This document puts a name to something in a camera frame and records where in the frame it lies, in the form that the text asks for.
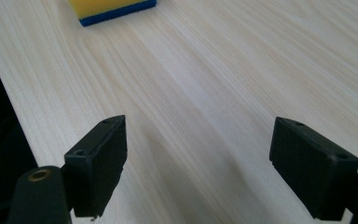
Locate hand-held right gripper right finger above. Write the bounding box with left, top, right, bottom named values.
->
left=268, top=116, right=358, bottom=222

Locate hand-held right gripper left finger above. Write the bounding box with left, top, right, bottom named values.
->
left=63, top=114, right=128, bottom=218

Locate yellow and blue sponge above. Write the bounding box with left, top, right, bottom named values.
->
left=68, top=0, right=158, bottom=27

